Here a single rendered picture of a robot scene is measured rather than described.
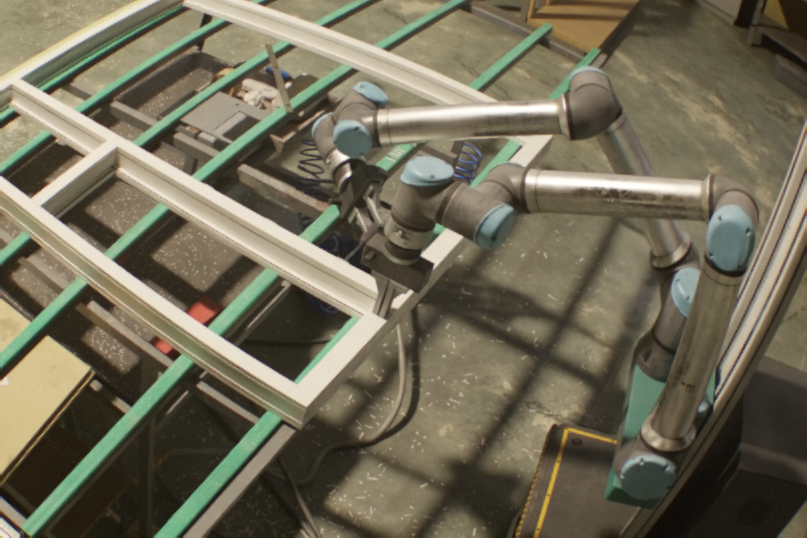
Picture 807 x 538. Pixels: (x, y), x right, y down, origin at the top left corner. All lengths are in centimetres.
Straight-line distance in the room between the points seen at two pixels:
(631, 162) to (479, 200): 70
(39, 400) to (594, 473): 170
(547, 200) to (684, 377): 49
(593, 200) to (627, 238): 269
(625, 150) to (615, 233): 216
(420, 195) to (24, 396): 106
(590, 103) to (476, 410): 144
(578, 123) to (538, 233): 212
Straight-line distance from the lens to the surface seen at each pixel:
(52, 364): 254
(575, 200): 228
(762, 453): 276
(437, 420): 367
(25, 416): 240
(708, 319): 214
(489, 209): 222
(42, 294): 281
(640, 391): 291
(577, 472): 320
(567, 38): 653
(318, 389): 223
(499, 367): 397
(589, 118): 262
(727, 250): 205
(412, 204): 226
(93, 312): 242
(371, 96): 277
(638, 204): 224
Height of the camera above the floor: 242
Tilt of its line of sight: 34 degrees down
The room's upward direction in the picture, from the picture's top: 19 degrees clockwise
